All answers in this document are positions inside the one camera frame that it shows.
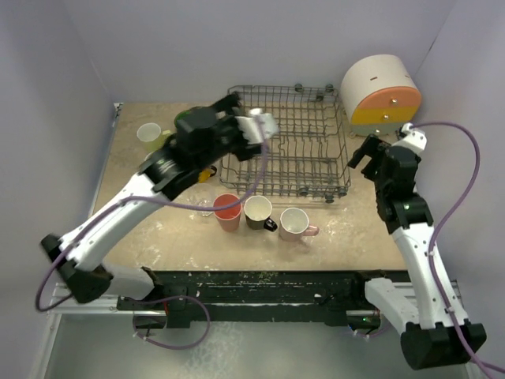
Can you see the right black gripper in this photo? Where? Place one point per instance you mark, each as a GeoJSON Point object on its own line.
{"type": "Point", "coordinates": [373, 146]}

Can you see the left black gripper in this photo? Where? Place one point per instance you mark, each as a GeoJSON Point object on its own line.
{"type": "Point", "coordinates": [245, 150]}

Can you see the white floral mug green inside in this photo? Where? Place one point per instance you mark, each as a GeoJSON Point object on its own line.
{"type": "Point", "coordinates": [183, 114]}

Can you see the yellow mug black handle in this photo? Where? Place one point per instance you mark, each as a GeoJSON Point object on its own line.
{"type": "Point", "coordinates": [207, 173]}

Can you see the light green faceted mug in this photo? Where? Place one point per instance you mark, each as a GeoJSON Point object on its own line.
{"type": "Point", "coordinates": [152, 136]}

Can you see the clear glass cup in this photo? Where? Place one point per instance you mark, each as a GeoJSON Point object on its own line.
{"type": "Point", "coordinates": [203, 198]}

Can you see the black cup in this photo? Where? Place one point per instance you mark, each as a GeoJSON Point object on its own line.
{"type": "Point", "coordinates": [257, 210]}

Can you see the pale pink faceted mug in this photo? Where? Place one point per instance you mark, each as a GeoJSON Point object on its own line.
{"type": "Point", "coordinates": [295, 224]}

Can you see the pink handleless tumbler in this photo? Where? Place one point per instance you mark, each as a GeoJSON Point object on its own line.
{"type": "Point", "coordinates": [228, 218]}

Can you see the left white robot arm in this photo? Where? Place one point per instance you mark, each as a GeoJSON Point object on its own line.
{"type": "Point", "coordinates": [202, 136]}

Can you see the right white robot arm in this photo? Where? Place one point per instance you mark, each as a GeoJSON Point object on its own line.
{"type": "Point", "coordinates": [434, 330]}

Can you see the round three-drawer storage box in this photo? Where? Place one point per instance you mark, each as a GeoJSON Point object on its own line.
{"type": "Point", "coordinates": [379, 95]}

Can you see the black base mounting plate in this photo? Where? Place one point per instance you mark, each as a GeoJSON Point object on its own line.
{"type": "Point", "coordinates": [333, 298]}

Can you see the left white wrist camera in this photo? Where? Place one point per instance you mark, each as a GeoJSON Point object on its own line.
{"type": "Point", "coordinates": [257, 126]}

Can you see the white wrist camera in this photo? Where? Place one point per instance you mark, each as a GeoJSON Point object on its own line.
{"type": "Point", "coordinates": [257, 126]}
{"type": "Point", "coordinates": [412, 138]}

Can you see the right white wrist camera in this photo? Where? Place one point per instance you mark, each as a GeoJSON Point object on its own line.
{"type": "Point", "coordinates": [412, 138]}

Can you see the grey wire dish rack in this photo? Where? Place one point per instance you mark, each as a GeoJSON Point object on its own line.
{"type": "Point", "coordinates": [308, 156]}

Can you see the aluminium rail frame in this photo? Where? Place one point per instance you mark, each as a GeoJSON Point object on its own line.
{"type": "Point", "coordinates": [433, 326]}

